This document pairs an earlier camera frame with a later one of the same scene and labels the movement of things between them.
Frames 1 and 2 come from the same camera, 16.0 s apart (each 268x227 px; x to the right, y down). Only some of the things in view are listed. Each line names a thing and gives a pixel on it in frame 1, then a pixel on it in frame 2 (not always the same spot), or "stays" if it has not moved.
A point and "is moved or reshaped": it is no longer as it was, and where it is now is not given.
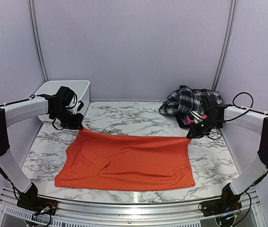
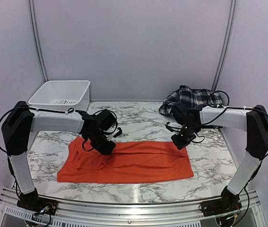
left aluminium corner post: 32,18 stays
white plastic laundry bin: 81,88 stays
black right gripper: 195,134 -> 180,144
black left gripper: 76,124 -> 106,151
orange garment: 93,161 is moved or reshaped
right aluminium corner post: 227,39 stays
